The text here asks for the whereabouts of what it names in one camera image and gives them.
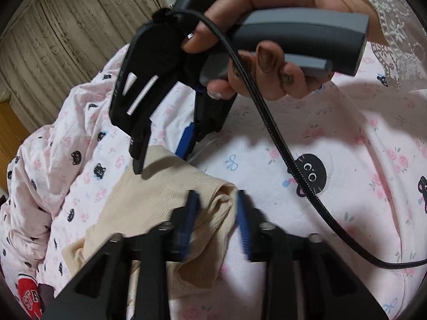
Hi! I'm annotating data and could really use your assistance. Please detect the cream ribbed knit garment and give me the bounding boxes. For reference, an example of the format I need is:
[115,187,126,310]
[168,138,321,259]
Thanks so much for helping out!
[63,145,241,308]

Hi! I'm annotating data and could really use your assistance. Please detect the pink floral cat-print quilt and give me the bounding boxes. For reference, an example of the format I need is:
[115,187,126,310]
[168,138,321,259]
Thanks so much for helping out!
[0,43,201,310]

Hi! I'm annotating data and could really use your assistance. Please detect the red jersey with black lettering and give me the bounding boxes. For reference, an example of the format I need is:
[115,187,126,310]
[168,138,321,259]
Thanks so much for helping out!
[15,271,45,320]

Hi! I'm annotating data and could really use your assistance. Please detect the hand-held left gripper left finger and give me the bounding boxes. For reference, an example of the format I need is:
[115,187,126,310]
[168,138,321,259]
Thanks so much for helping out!
[42,189,201,320]

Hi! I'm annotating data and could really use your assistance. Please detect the pink floral cat-print bedsheet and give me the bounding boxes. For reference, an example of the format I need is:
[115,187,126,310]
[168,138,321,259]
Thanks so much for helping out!
[127,43,427,320]

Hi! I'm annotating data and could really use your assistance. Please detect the black braided cable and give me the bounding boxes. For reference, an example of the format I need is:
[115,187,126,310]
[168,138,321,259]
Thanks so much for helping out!
[155,8,427,270]

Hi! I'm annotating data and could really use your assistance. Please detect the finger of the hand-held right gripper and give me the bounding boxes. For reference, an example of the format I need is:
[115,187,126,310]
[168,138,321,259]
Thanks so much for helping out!
[175,88,238,161]
[129,120,153,175]

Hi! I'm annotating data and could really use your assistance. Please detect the beige pleated curtain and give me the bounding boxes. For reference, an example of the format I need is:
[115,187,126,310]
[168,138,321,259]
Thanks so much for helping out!
[0,0,182,134]

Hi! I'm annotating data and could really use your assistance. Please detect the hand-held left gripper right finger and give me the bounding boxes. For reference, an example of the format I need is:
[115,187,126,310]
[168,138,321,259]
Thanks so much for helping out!
[236,189,389,320]

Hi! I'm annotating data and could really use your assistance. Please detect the person's right forearm lace sleeve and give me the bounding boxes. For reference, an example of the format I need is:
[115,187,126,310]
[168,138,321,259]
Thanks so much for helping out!
[349,0,427,89]

